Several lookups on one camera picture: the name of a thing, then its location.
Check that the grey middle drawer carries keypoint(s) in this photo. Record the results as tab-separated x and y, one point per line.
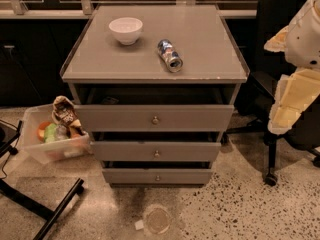
156	146

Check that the grey top drawer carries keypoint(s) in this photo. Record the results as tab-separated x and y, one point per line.
156	109

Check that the blue silver soda can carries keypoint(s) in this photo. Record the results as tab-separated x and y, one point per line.
169	55

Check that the dark item in top drawer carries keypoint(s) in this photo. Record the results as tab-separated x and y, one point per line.
109	101

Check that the green apple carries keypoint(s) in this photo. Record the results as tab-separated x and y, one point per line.
49	133

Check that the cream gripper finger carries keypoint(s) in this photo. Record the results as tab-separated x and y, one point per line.
294	94
278	42

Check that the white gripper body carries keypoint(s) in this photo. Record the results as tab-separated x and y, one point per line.
304	44

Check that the clear plastic bin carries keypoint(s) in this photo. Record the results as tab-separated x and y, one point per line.
34	120

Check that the black metal stand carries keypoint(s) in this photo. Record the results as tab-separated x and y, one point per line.
8	134

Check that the black office chair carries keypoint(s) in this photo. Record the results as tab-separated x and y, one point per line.
257	95

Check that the white ceramic bowl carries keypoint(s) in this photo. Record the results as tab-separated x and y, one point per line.
126	30

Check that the grey drawer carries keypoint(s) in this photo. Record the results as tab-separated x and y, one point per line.
156	109
157	173
156	146

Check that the orange fruit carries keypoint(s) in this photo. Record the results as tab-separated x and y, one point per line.
41	130

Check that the clear round floor lid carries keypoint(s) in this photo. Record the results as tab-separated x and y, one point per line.
157	219

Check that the grey drawer cabinet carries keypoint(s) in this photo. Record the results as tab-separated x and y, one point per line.
198	33

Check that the brown chip bag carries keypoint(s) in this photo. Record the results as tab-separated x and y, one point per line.
64	113

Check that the grey bottom drawer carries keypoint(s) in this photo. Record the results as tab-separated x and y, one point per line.
157	173

